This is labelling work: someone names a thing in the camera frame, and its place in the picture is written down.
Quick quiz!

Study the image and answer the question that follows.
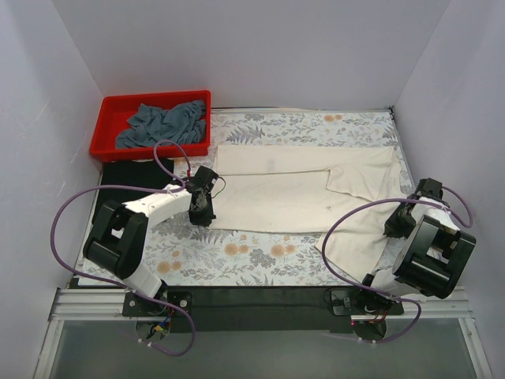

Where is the cream white t shirt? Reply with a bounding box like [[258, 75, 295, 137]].
[[211, 144, 403, 280]]

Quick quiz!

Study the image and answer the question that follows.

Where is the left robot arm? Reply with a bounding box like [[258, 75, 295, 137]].
[[83, 167, 219, 316]]

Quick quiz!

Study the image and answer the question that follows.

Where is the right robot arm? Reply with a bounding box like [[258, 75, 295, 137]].
[[356, 178, 476, 314]]

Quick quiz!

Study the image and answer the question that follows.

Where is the floral patterned table mat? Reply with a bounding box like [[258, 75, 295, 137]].
[[78, 110, 443, 287]]

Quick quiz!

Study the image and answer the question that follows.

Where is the folded black t shirt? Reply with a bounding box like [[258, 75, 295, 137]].
[[92, 160, 172, 223]]

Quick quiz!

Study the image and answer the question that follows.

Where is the blue grey t shirt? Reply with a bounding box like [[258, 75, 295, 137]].
[[115, 100, 207, 149]]

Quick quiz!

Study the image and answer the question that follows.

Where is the red plastic bin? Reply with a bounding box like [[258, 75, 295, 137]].
[[89, 89, 211, 163]]

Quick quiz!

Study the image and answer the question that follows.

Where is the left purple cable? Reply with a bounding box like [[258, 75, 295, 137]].
[[50, 140, 197, 357]]

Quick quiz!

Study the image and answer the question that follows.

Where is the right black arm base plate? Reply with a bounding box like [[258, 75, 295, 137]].
[[324, 287, 404, 316]]

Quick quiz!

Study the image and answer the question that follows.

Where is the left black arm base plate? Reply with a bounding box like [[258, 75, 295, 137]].
[[122, 291, 193, 317]]

